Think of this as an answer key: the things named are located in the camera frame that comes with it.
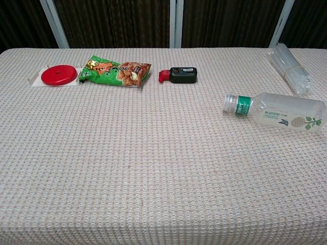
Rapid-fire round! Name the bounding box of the clear plastic bottle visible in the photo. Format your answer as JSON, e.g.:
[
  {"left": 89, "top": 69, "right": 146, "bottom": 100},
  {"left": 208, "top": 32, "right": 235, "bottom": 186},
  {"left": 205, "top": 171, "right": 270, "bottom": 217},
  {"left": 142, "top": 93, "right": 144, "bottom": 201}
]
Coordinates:
[{"left": 233, "top": 92, "right": 327, "bottom": 135}]

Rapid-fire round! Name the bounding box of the black ink bottle red cap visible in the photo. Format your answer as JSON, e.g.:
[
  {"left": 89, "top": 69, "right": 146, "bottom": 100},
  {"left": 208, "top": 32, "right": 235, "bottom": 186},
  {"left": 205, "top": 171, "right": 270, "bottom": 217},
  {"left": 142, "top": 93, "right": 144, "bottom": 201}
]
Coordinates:
[{"left": 158, "top": 67, "right": 198, "bottom": 84}]

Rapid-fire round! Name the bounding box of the beige woven tablecloth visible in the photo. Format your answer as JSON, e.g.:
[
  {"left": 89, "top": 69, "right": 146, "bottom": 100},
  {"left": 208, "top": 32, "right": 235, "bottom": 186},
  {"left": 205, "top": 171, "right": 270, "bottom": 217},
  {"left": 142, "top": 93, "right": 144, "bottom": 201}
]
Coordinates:
[{"left": 0, "top": 47, "right": 327, "bottom": 245}]

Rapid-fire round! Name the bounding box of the green orange snack bag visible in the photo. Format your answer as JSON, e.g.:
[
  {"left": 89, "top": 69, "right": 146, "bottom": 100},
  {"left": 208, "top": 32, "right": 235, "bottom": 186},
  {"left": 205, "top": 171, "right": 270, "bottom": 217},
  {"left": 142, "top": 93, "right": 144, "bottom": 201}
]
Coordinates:
[{"left": 78, "top": 55, "right": 152, "bottom": 89}]

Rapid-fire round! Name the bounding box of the dark brown partition panel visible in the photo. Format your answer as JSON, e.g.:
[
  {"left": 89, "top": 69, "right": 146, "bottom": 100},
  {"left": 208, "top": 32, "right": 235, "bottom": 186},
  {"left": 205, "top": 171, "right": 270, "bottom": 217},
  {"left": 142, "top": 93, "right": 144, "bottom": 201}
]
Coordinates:
[
  {"left": 0, "top": 0, "right": 59, "bottom": 55},
  {"left": 181, "top": 0, "right": 285, "bottom": 49},
  {"left": 53, "top": 0, "right": 171, "bottom": 49},
  {"left": 279, "top": 0, "right": 327, "bottom": 49}
]

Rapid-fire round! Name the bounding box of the red round disc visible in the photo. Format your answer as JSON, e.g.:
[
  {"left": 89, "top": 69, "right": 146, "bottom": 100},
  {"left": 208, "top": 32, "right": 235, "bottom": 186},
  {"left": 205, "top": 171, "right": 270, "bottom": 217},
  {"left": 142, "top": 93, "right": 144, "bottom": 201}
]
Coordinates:
[{"left": 41, "top": 65, "right": 78, "bottom": 86}]

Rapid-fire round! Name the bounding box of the red disc on card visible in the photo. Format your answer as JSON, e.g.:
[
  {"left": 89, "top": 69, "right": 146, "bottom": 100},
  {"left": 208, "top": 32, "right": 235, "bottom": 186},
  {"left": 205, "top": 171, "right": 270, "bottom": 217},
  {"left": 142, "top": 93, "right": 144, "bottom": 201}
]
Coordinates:
[{"left": 27, "top": 65, "right": 83, "bottom": 88}]

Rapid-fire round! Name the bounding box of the stack of clear cups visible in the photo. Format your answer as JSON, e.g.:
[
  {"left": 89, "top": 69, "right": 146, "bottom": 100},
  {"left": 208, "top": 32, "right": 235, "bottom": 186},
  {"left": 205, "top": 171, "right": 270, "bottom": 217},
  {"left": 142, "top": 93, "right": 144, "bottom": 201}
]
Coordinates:
[{"left": 267, "top": 42, "right": 313, "bottom": 97}]

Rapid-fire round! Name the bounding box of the grey partition post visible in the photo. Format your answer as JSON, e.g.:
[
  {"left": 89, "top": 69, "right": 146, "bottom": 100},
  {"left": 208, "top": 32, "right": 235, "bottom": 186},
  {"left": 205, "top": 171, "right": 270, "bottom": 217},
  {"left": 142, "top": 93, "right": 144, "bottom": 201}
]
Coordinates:
[
  {"left": 169, "top": 0, "right": 183, "bottom": 49},
  {"left": 39, "top": 0, "right": 70, "bottom": 49},
  {"left": 269, "top": 0, "right": 295, "bottom": 48}
]

